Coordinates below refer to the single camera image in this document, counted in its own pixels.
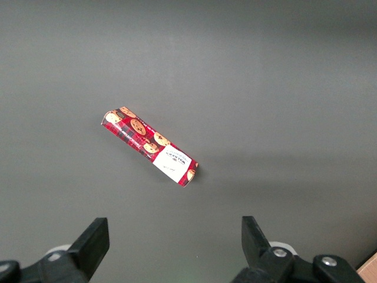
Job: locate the wooden drawer cabinet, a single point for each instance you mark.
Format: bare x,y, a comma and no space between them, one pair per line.
369,272

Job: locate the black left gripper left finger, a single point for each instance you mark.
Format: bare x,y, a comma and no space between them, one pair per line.
88,250

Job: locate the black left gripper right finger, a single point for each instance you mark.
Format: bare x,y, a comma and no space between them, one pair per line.
259,259

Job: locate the red tartan cookie box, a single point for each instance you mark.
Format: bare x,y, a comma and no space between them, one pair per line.
147,144

